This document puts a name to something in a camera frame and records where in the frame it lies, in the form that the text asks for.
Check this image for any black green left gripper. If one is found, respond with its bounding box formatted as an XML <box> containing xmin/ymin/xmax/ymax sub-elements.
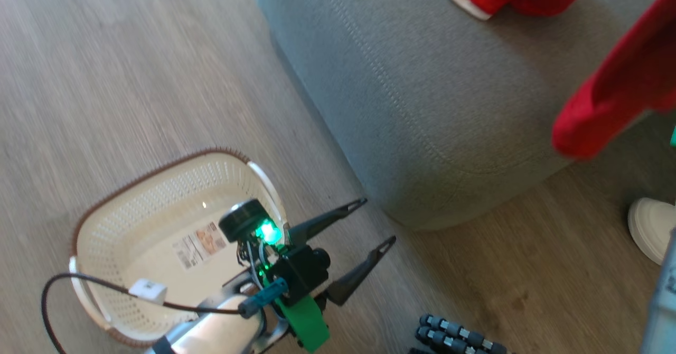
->
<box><xmin>219</xmin><ymin>198</ymin><xmax>397</xmax><ymax>353</ymax></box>

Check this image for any plain red garment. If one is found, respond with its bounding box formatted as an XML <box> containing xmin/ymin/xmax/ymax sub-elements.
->
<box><xmin>551</xmin><ymin>0</ymin><xmax>676</xmax><ymax>160</ymax></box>

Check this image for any grey upholstered seat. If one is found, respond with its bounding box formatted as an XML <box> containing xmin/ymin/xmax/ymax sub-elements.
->
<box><xmin>252</xmin><ymin>0</ymin><xmax>676</xmax><ymax>232</ymax></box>

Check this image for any cream plastic laundry basket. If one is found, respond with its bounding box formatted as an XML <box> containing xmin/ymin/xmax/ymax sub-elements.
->
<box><xmin>69</xmin><ymin>148</ymin><xmax>290</xmax><ymax>349</ymax></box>

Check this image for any paper label sticker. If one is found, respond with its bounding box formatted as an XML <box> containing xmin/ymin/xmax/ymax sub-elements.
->
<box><xmin>172</xmin><ymin>221</ymin><xmax>228</xmax><ymax>271</ymax></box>

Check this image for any white shoe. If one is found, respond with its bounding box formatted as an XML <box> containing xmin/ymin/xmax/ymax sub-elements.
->
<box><xmin>627</xmin><ymin>197</ymin><xmax>676</xmax><ymax>266</ymax></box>

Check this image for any teal cable connector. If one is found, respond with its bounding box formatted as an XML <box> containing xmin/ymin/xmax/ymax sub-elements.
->
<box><xmin>239</xmin><ymin>278</ymin><xmax>289</xmax><ymax>316</ymax></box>

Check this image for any white cable adapter box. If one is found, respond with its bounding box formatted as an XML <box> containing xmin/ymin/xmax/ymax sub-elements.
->
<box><xmin>128</xmin><ymin>278</ymin><xmax>168</xmax><ymax>305</ymax></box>

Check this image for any black cable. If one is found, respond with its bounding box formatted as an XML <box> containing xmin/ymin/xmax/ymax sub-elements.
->
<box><xmin>41</xmin><ymin>273</ymin><xmax>246</xmax><ymax>354</ymax></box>

